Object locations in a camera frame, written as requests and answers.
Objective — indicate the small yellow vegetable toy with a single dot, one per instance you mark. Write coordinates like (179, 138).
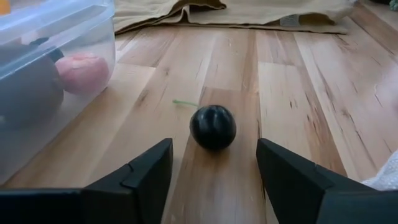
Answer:
(4, 6)

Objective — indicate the brown kiwi toy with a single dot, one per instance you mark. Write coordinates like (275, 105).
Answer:
(28, 90)

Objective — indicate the clear plastic tupperware container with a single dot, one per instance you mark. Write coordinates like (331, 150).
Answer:
(77, 18)

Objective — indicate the black round fruit green stem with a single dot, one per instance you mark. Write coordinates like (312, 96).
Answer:
(213, 127)

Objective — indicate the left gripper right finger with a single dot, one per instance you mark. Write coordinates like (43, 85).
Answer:
(295, 186)

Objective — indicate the small leafy potted plant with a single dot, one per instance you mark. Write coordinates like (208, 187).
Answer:
(394, 4)

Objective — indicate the white checked dish towel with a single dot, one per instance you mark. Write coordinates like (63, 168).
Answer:
(384, 174)

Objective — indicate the pink peach toy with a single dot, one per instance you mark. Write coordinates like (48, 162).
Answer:
(84, 74)

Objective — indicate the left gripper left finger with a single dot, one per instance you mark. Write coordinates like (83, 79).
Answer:
(146, 183)

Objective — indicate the tan burlap cloth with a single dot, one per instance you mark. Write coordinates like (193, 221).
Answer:
(248, 12)

